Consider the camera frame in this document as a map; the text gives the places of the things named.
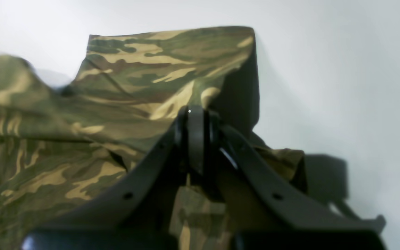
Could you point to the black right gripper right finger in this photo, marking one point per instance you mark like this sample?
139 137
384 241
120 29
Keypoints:
270 214

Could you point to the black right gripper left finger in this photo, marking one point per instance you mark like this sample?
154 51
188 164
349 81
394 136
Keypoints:
135 213

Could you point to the camouflage T-shirt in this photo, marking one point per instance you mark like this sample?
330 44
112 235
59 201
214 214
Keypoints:
60 149

